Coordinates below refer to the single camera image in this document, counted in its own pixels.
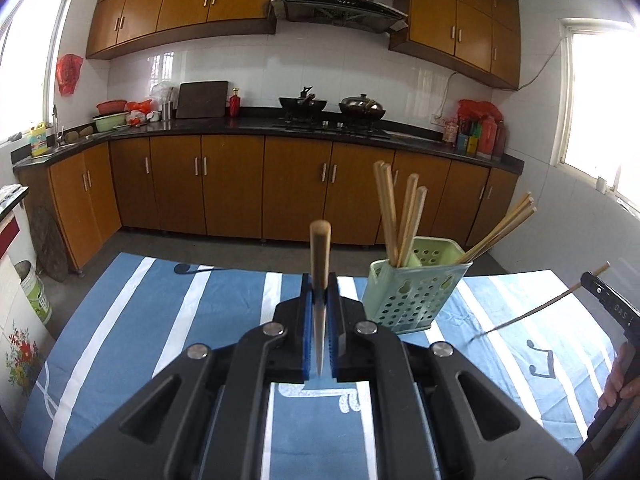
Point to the group of condiment bottles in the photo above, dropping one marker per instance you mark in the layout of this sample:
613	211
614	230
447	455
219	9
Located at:
475	140

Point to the red basin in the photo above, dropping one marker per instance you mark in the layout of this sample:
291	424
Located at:
112	106

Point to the window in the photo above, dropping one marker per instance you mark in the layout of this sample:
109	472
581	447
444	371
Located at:
600	110
25	60

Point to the white floral cabinet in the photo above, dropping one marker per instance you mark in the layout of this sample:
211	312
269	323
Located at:
15	310

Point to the yellow detergent bottle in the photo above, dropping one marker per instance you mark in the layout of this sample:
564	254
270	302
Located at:
38	142

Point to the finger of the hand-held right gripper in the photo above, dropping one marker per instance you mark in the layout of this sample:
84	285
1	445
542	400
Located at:
610	297

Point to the wooden lower kitchen cabinets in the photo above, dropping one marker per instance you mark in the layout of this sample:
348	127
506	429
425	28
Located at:
230	185

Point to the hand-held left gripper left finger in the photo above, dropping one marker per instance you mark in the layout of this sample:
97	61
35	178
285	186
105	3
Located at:
307	330

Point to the dark pot with lid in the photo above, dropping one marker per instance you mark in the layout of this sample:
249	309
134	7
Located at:
362	106

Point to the black kitchen countertop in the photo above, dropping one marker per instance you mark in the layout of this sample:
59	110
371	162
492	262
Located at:
250	122

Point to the green perforated chopstick holder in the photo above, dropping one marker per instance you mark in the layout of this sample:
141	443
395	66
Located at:
400	300

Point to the black wok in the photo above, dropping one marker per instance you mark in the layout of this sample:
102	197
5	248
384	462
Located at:
302	104

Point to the wooden upper cabinets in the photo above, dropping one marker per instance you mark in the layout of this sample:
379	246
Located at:
465	25
175	5

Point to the dark wooden cutting board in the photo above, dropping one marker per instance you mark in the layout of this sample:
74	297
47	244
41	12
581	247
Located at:
202	100

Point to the steel utensil container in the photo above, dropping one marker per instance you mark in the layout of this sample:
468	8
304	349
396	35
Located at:
167	111

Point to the gas stove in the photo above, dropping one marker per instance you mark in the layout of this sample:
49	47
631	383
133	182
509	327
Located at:
330	127

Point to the person's right hand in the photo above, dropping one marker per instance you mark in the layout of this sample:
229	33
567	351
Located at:
627	375

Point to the metal faucet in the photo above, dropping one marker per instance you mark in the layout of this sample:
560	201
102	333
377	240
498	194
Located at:
56	120

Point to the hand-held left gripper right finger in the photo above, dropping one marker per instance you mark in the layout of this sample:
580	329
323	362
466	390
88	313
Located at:
334	330

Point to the white bucket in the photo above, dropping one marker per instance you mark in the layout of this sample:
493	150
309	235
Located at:
32	292

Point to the green basin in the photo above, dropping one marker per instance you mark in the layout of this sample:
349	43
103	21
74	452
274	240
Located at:
110	122

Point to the blue white striped tablecloth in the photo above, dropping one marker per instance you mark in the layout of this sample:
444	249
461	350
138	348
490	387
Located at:
150	335

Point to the red and white plastic bag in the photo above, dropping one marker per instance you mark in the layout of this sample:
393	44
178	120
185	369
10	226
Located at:
137	110

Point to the clear plastic bag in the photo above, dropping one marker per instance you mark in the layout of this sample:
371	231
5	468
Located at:
162	91

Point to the red bottle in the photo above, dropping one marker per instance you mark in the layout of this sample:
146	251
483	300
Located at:
235	105

